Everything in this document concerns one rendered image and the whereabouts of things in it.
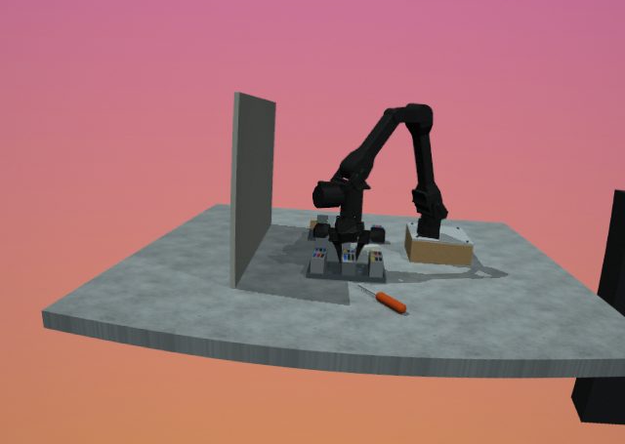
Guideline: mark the orange-handled screwdriver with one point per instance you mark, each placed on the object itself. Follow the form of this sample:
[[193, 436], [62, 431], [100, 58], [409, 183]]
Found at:
[[388, 301]]

